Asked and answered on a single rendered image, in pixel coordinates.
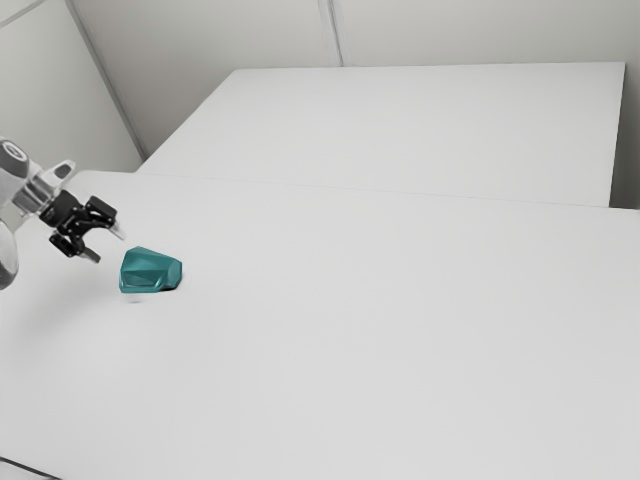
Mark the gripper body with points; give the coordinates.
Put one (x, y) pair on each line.
(58, 211)

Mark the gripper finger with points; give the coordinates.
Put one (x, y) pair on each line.
(101, 212)
(71, 244)

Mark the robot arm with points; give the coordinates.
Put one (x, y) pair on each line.
(15, 172)

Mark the teal faceted mug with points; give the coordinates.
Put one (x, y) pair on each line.
(149, 270)

